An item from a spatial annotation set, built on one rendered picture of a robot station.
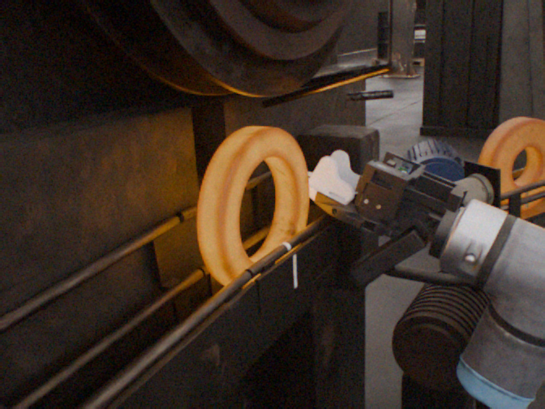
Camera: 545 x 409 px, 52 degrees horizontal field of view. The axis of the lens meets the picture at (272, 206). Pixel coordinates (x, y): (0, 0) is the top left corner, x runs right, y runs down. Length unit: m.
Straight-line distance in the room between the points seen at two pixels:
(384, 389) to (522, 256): 1.03
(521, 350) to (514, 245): 0.12
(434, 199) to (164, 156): 0.30
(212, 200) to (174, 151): 0.08
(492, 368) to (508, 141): 0.40
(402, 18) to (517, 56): 6.26
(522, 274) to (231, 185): 0.32
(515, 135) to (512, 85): 2.35
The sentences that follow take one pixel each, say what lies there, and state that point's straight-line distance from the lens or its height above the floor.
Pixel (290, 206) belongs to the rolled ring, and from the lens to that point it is 0.68.
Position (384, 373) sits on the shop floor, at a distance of 1.68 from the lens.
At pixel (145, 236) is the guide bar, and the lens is 0.57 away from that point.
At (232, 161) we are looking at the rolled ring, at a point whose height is 0.82.
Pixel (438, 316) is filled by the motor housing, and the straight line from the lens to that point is 0.88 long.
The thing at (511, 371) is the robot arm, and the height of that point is 0.57.
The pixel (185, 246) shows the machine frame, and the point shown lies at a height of 0.72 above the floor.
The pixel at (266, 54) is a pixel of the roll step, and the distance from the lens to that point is 0.53.
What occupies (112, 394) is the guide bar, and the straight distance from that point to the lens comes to 0.46.
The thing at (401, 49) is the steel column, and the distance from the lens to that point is 9.49.
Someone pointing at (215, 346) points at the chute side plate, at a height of 0.67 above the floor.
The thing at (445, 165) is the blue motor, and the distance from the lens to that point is 2.66.
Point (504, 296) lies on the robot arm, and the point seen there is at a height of 0.66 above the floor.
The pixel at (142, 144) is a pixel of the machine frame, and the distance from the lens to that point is 0.57.
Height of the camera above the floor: 0.95
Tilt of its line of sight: 18 degrees down
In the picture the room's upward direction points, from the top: 3 degrees counter-clockwise
